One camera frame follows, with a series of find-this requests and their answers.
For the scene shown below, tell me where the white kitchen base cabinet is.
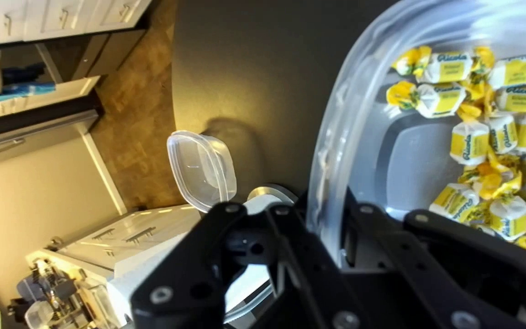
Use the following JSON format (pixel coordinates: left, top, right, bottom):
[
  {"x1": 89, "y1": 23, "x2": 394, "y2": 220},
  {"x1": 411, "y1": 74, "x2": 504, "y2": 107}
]
[{"x1": 0, "y1": 0, "x2": 153, "y2": 49}]

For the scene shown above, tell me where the empty clear plastic container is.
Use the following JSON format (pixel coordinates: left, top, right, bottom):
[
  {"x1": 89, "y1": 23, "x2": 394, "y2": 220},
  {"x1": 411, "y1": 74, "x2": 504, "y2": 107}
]
[{"x1": 166, "y1": 127, "x2": 239, "y2": 213}]

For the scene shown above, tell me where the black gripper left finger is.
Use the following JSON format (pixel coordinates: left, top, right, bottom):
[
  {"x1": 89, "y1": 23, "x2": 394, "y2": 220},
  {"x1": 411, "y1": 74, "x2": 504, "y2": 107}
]
[{"x1": 129, "y1": 199, "x2": 339, "y2": 329}]

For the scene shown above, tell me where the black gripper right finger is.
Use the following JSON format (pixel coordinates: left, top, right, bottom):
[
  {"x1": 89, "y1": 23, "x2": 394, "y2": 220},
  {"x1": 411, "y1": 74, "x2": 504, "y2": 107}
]
[{"x1": 339, "y1": 200, "x2": 526, "y2": 329}]

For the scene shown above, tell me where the white counter cabinet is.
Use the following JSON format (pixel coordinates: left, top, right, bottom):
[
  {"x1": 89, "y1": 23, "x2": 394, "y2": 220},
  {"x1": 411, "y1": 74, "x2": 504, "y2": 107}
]
[{"x1": 25, "y1": 202, "x2": 208, "y2": 325}]

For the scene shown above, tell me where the clear plastic candy container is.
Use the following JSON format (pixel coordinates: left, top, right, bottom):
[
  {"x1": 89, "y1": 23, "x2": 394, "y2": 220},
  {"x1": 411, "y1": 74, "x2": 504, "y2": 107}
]
[{"x1": 305, "y1": 0, "x2": 526, "y2": 270}]

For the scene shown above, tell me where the yellow candy pile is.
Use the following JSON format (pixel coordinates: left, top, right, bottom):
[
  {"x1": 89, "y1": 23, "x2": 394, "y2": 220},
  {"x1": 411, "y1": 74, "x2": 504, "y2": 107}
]
[{"x1": 385, "y1": 41, "x2": 526, "y2": 253}]

